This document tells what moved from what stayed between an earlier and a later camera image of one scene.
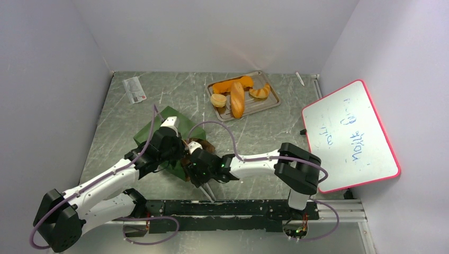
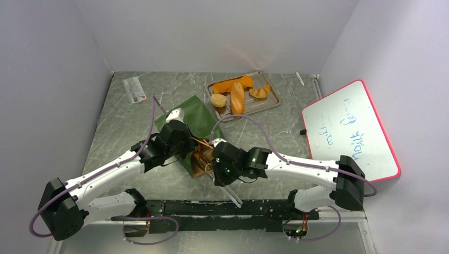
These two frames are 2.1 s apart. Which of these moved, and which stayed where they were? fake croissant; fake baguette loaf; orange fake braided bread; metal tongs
Moved: metal tongs
Stayed: fake croissant; fake baguette loaf; orange fake braided bread
